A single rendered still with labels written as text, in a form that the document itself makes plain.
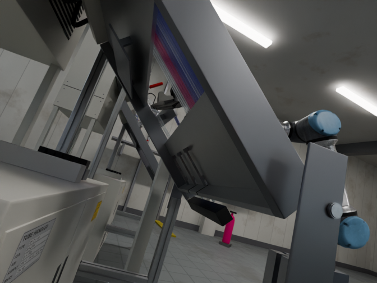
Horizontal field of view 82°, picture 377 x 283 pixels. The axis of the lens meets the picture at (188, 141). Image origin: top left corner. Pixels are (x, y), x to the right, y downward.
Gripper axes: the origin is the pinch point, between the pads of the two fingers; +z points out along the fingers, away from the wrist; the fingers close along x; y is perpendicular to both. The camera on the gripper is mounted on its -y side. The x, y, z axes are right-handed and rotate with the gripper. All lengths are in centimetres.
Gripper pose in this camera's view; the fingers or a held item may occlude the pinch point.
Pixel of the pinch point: (154, 108)
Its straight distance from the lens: 88.3
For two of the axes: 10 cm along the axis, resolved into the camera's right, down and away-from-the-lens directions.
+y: -2.6, -9.6, 1.1
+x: 2.2, -1.7, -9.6
